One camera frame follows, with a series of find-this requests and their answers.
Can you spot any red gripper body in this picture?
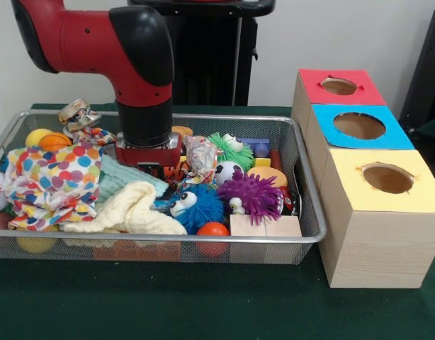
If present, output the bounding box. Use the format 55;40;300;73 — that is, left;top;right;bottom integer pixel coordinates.
114;135;183;167

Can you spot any crushed patterned metal can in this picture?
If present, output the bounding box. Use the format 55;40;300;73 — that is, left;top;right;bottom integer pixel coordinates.
57;98;103;134

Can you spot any shallow mesh bin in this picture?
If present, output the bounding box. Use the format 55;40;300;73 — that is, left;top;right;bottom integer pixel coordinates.
0;108;328;266

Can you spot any wooden box with three holes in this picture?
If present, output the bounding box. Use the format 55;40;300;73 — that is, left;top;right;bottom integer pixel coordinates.
290;68;435;290

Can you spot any mint green cloth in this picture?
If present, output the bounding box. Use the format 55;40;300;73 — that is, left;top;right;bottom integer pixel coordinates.
96;154;169;203

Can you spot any blue spiky ball with eyes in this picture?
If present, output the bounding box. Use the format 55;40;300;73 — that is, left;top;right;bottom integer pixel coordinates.
153;183;226;235

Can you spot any small soccer ball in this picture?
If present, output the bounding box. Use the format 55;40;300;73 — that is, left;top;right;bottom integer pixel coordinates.
215;161;245;187

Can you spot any green spiky ball with eyes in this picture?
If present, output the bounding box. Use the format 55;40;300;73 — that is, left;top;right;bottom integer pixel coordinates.
207;132;256;173

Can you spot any smooth orange ball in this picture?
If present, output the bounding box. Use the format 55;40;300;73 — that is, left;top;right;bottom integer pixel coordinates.
196;222;231;258

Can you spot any colourful dotted cloth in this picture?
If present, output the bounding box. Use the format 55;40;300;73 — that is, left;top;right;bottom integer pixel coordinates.
3;136;118;231

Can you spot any purple spiky ball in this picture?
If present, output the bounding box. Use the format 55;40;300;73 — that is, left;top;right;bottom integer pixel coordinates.
217;172;286;226

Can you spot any yellow ball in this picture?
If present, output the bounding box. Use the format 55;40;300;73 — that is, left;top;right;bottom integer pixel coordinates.
25;128;54;148

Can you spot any dark green table cloth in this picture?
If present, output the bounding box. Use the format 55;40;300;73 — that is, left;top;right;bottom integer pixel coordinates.
0;102;435;340

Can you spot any green covered side table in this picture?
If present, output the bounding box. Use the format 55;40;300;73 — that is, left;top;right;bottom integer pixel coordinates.
410;113;435;149

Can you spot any black upright stand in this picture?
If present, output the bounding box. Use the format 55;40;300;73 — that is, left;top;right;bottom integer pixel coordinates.
397;5;435;125

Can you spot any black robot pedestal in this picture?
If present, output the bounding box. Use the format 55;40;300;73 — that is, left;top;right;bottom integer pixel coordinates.
127;0;277;106

